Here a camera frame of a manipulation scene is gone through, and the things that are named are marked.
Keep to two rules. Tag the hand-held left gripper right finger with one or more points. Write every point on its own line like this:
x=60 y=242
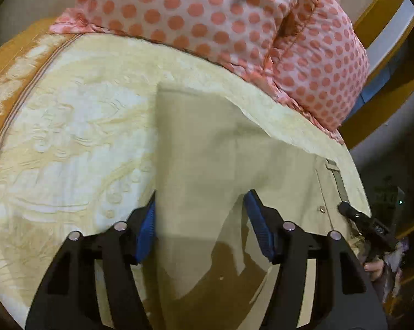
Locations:
x=260 y=227

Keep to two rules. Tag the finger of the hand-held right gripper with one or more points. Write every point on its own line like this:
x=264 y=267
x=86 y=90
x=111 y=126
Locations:
x=351 y=213

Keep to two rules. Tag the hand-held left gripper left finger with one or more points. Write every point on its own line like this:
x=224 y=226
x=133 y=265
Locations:
x=147 y=233

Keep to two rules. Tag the khaki pants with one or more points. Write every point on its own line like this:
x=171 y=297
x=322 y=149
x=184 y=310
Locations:
x=207 y=151

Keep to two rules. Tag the person's right hand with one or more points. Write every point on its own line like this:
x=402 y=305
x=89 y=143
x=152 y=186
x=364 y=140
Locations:
x=374 y=268

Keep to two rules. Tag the cream embossed bed blanket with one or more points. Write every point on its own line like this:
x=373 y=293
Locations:
x=72 y=137

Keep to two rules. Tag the pink polka dot pillow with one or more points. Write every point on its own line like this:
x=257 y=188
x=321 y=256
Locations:
x=227 y=20

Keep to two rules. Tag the wooden bed frame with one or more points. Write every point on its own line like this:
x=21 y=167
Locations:
x=389 y=86

